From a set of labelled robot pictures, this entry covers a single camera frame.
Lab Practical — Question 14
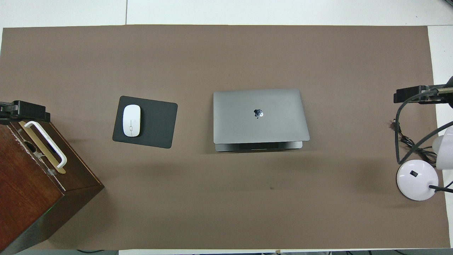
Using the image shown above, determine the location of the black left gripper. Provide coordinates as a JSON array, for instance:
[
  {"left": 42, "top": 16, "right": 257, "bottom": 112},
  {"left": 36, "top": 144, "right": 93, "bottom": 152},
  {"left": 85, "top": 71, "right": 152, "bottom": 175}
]
[{"left": 0, "top": 101, "right": 51, "bottom": 124}]

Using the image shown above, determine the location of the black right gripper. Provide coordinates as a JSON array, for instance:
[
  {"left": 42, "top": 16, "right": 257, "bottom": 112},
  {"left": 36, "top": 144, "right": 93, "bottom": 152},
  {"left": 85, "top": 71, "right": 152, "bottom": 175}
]
[{"left": 394, "top": 76, "right": 453, "bottom": 109}]

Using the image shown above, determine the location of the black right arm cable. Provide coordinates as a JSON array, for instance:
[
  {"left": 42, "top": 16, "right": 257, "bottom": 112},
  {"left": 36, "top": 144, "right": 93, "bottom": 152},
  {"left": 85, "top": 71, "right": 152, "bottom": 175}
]
[{"left": 395, "top": 89, "right": 453, "bottom": 165}]

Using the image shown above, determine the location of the white desk lamp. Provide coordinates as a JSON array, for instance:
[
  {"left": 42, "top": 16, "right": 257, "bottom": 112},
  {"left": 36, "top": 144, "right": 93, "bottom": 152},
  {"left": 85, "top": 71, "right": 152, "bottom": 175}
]
[{"left": 396, "top": 126, "right": 453, "bottom": 201}]

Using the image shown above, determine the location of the brown paper table mat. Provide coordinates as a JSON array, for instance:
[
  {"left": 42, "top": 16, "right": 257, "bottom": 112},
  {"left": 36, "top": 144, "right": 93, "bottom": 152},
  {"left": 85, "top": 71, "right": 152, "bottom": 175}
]
[{"left": 0, "top": 25, "right": 451, "bottom": 250}]

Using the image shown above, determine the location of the white box handle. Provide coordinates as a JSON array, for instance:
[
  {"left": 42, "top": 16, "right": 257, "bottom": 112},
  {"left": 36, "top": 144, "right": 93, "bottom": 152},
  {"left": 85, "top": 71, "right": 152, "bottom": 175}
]
[{"left": 24, "top": 121, "right": 67, "bottom": 168}]

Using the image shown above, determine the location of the black lamp power cable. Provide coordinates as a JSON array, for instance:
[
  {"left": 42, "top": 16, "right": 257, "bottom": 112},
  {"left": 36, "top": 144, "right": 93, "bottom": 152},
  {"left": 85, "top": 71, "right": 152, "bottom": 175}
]
[{"left": 391, "top": 120, "right": 438, "bottom": 165}]

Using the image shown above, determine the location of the brown wooden box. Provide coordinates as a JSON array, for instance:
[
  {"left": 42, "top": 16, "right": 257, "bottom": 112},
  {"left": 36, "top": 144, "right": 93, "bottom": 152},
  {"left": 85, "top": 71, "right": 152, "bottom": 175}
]
[{"left": 0, "top": 119, "right": 105, "bottom": 255}]

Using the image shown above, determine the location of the white computer mouse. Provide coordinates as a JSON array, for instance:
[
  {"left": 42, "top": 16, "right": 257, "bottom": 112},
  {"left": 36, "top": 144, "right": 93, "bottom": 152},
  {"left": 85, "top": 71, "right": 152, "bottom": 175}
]
[{"left": 122, "top": 104, "right": 141, "bottom": 137}]

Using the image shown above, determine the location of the grey laptop computer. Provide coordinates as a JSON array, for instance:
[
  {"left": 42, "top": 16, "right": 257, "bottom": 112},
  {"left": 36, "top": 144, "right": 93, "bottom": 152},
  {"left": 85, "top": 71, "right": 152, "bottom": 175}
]
[{"left": 213, "top": 89, "right": 310, "bottom": 152}]

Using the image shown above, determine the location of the black mouse pad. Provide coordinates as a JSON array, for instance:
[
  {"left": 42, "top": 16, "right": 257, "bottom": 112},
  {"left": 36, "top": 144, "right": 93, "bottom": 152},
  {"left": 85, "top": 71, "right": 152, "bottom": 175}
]
[{"left": 112, "top": 96, "right": 178, "bottom": 149}]

